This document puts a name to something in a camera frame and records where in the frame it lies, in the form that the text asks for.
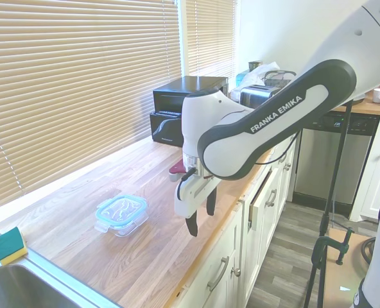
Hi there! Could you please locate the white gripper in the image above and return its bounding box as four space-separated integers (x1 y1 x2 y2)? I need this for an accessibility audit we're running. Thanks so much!
173 174 218 238

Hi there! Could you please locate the blue plastic container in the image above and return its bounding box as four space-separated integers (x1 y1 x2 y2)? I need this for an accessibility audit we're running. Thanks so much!
235 72 250 90

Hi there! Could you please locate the white drawer cabinet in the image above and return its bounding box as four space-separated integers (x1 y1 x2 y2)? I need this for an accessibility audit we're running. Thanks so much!
173 141 302 308

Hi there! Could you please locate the clear plastic cup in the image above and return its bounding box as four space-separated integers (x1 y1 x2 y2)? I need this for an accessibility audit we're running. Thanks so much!
105 208 150 239

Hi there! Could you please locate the black bread box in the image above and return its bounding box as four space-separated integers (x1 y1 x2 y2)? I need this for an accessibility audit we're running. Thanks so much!
149 110 185 148

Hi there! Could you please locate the green clamp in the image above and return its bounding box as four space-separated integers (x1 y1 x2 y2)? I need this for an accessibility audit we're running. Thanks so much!
311 226 355 268

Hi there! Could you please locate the black toaster oven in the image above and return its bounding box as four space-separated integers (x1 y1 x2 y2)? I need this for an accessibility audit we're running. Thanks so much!
152 76 230 114

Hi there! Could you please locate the silver toaster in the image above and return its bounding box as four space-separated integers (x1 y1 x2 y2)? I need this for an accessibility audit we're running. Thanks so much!
239 84 282 110

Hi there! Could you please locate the stainless steel dishwasher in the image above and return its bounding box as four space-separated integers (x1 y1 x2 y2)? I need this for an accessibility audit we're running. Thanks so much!
292 111 380 215

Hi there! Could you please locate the white plastic bag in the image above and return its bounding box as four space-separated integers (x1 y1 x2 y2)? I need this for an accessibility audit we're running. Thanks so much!
240 61 281 88

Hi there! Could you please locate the narrow beige window blind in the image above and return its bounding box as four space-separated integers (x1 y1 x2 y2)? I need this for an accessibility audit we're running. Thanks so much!
185 0 238 80

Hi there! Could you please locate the white cabinet with knob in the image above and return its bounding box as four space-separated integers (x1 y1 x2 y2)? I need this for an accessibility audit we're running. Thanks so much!
349 114 380 223

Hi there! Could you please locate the wide beige window blind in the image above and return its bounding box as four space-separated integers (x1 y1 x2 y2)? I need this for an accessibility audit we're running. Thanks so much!
0 0 183 214

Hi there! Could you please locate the green and yellow sponge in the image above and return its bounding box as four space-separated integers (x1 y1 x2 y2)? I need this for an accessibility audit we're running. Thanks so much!
0 226 29 267

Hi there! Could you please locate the stainless steel sink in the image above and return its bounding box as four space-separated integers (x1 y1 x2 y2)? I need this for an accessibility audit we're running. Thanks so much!
0 252 123 308

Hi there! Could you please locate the maroon handled kitchen tool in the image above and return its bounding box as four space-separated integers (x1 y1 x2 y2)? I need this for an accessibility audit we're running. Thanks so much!
168 161 191 184

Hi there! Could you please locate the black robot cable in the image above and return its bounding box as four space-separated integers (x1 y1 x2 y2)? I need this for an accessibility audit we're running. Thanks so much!
253 128 304 167

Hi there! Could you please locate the black camera stand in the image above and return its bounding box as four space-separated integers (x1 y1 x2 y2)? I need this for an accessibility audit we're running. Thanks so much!
303 99 353 308

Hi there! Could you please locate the black wire basket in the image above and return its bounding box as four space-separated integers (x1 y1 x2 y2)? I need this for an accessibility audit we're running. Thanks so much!
263 69 297 90

